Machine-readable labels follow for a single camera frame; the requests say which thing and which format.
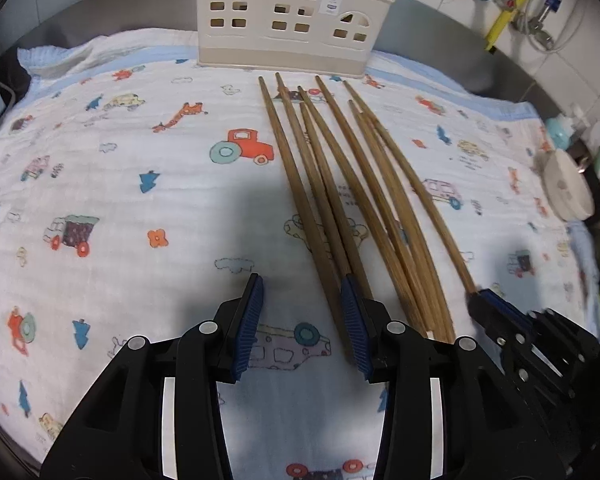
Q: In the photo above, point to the bunch of wooden chopsticks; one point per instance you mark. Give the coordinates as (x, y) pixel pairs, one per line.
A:
(420, 300)

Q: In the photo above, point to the plain metal valve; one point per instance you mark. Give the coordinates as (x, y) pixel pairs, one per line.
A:
(535, 30)

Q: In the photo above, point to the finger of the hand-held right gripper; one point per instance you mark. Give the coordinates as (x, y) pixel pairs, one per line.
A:
(485, 317)
(512, 307)

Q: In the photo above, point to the light blue pump bottle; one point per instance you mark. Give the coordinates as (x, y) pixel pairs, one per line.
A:
(562, 132)

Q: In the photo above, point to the cream plastic utensil holder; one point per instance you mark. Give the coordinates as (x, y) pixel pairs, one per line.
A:
(240, 55)

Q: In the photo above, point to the white vehicle printed cloth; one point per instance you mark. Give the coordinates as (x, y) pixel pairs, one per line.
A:
(130, 185)

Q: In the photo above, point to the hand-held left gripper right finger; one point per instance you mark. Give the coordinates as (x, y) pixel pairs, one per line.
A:
(354, 320)

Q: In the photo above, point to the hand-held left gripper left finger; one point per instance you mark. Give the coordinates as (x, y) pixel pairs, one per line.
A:
(250, 320)

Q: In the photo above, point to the white bowl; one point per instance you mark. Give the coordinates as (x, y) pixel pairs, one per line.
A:
(567, 185)

